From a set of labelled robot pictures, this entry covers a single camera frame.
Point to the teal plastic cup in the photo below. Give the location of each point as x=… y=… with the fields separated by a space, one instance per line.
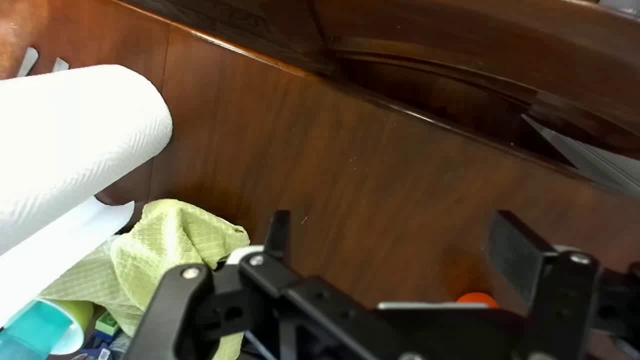
x=32 y=330

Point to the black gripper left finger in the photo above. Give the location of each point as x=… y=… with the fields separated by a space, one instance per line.
x=276 y=236

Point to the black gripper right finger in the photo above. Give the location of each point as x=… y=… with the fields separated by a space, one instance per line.
x=527 y=260

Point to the small green block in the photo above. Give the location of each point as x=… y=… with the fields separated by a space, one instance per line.
x=106 y=324

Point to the white paper towel roll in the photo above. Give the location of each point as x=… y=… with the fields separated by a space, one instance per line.
x=72 y=141

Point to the pale grey flat sheet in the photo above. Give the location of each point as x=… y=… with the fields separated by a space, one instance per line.
x=586 y=163

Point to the green cloth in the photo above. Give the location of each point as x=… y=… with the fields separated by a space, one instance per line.
x=167 y=246

